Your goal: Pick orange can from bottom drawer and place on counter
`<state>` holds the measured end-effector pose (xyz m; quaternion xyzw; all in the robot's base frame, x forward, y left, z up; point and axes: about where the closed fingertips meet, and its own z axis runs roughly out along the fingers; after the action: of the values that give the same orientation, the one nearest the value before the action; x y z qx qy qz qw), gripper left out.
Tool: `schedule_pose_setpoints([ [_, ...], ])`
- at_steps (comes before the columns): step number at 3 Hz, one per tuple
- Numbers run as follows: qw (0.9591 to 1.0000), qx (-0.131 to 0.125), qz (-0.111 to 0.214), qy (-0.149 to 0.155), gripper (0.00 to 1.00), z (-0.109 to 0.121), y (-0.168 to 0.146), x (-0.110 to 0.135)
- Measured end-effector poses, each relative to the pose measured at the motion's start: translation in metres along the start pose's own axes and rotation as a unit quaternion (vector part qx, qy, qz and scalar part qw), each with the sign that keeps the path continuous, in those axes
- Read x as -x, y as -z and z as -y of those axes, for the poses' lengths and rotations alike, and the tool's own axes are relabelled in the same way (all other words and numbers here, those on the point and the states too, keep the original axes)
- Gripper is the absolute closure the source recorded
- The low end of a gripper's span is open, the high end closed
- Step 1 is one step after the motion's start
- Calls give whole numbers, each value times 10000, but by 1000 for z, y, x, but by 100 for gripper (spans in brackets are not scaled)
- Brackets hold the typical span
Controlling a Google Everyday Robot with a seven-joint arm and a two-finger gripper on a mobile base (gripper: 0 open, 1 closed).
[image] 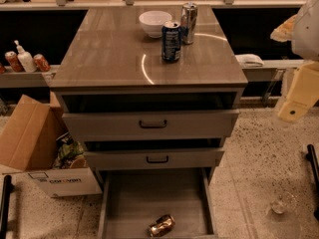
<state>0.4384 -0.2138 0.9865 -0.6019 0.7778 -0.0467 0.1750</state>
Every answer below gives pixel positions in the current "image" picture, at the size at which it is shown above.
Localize red can right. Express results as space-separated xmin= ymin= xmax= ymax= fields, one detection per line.
xmin=33 ymin=54 xmax=51 ymax=72

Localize white printed cardboard box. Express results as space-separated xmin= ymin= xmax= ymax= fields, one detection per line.
xmin=28 ymin=168 xmax=102 ymax=197

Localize white pump bottle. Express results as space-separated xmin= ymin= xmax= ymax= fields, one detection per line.
xmin=14 ymin=40 xmax=37 ymax=73

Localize black bar left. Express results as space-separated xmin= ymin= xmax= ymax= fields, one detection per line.
xmin=0 ymin=175 xmax=14 ymax=239

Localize red can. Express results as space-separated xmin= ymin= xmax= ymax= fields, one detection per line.
xmin=5 ymin=51 xmax=24 ymax=73
xmin=33 ymin=54 xmax=51 ymax=72

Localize bottom open grey drawer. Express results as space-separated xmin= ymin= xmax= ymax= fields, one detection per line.
xmin=98 ymin=168 xmax=218 ymax=239

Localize green snack bag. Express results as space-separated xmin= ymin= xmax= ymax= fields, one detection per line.
xmin=53 ymin=132 xmax=84 ymax=168

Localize silver soda can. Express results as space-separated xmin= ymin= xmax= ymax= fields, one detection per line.
xmin=180 ymin=2 xmax=197 ymax=45

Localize clear drinking glass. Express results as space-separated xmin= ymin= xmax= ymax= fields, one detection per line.
xmin=270 ymin=191 xmax=297 ymax=215

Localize brown cardboard box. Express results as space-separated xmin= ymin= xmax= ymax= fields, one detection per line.
xmin=0 ymin=95 xmax=65 ymax=171

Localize red can left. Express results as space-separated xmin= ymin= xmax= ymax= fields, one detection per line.
xmin=5 ymin=51 xmax=24 ymax=73

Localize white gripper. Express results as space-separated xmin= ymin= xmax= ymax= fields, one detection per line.
xmin=270 ymin=0 xmax=319 ymax=122

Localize grey drawer cabinet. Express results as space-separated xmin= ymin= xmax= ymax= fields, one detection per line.
xmin=49 ymin=4 xmax=249 ymax=239

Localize blue soda can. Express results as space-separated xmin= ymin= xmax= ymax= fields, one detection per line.
xmin=161 ymin=20 xmax=181 ymax=62

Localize black bar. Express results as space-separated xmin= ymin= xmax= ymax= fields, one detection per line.
xmin=305 ymin=144 xmax=319 ymax=221
xmin=0 ymin=175 xmax=14 ymax=239

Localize top grey drawer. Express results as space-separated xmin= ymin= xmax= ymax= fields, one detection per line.
xmin=63 ymin=110 xmax=239 ymax=141

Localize folded white cloth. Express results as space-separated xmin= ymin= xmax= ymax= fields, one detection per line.
xmin=235 ymin=54 xmax=264 ymax=68

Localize orange soda can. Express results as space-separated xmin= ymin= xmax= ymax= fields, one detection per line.
xmin=149 ymin=214 xmax=175 ymax=237

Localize white bowl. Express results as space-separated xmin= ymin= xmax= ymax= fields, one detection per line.
xmin=139 ymin=11 xmax=172 ymax=38

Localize middle grey drawer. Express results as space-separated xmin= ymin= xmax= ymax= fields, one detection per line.
xmin=85 ymin=148 xmax=223 ymax=170

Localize black bar right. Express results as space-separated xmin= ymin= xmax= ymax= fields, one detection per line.
xmin=305 ymin=144 xmax=319 ymax=221

